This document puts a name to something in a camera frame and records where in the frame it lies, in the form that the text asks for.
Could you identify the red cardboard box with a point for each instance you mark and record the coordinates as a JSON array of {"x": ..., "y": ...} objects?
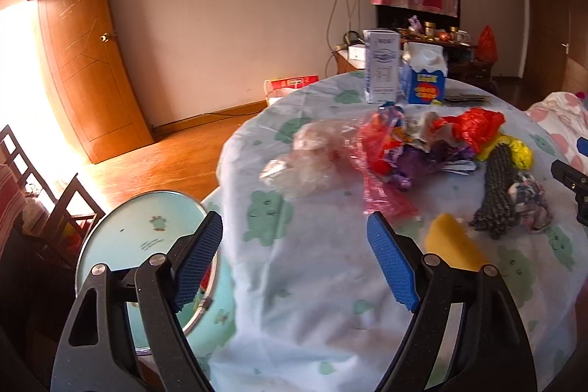
[{"x": 298, "y": 81}]

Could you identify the light blue cartoon print bin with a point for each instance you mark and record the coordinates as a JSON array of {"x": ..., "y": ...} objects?
[{"x": 138, "y": 226}]

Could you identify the grey patterned wrapper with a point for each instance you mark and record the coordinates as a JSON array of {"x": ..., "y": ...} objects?
[{"x": 528, "y": 199}]

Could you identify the pink transparent plastic bag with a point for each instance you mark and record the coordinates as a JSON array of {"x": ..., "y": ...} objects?
[{"x": 386, "y": 194}]

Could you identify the pink floral bedding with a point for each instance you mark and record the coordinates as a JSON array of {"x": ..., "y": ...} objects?
[{"x": 558, "y": 116}]

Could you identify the dark wooden side door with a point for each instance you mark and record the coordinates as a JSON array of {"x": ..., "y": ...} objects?
[{"x": 544, "y": 29}]

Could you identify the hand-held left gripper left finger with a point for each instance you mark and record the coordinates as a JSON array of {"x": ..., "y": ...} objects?
[{"x": 197, "y": 263}]

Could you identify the yellow plastic bag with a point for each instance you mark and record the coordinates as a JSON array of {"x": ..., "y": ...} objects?
[{"x": 521, "y": 155}]

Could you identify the dark flat packet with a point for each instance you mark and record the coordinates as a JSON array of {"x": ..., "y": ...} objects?
[{"x": 466, "y": 99}]

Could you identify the brown wooden door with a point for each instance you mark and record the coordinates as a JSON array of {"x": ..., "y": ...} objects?
[{"x": 87, "y": 52}]

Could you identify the dark wooden chair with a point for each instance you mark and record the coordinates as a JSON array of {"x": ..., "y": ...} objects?
[{"x": 59, "y": 208}]

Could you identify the small multicoloured wrapper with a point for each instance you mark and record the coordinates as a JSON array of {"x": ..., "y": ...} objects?
[{"x": 390, "y": 112}]

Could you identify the orange yellow plastic piece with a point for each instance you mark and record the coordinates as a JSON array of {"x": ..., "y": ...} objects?
[{"x": 452, "y": 240}]

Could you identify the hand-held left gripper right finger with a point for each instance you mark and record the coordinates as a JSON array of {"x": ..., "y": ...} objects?
[{"x": 393, "y": 263}]

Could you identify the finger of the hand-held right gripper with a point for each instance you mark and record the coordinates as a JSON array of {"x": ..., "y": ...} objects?
[
  {"x": 574, "y": 185},
  {"x": 582, "y": 145}
]

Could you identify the silver crumpled wrapper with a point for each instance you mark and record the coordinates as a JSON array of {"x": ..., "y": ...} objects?
[{"x": 420, "y": 130}]

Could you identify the wooden cabinet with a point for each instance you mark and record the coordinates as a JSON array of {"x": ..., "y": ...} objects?
[{"x": 468, "y": 70}]

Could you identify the blue carton with yellow label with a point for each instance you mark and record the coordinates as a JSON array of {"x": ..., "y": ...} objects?
[{"x": 425, "y": 89}]

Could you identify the gold jar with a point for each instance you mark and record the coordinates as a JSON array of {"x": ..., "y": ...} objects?
[{"x": 430, "y": 28}]

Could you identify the black television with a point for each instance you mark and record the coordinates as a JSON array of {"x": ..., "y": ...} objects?
[{"x": 395, "y": 17}]

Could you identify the red orange snack wrapper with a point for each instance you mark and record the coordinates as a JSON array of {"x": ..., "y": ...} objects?
[{"x": 381, "y": 162}]

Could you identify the tall white milk carton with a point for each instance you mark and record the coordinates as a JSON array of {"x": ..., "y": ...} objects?
[{"x": 381, "y": 70}]

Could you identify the red plastic bag on cabinet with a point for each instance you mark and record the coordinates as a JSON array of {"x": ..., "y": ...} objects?
[{"x": 488, "y": 45}]

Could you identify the clear plastic bag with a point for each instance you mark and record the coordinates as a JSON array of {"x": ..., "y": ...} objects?
[{"x": 308, "y": 158}]

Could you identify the purple crumpled wrapper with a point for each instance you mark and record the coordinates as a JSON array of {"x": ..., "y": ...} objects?
[{"x": 411, "y": 164}]

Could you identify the white device box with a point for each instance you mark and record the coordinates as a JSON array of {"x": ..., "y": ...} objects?
[{"x": 356, "y": 54}]

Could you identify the red striped cushion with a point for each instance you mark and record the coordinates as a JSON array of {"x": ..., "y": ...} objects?
[{"x": 11, "y": 203}]

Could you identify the white paper bag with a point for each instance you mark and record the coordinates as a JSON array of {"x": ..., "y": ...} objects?
[{"x": 280, "y": 96}]

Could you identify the white tablecloth with green print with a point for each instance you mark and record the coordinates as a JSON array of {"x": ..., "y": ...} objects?
[{"x": 312, "y": 282}]

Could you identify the red plastic bag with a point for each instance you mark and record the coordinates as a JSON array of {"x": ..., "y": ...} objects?
[
  {"x": 477, "y": 125},
  {"x": 488, "y": 45}
]

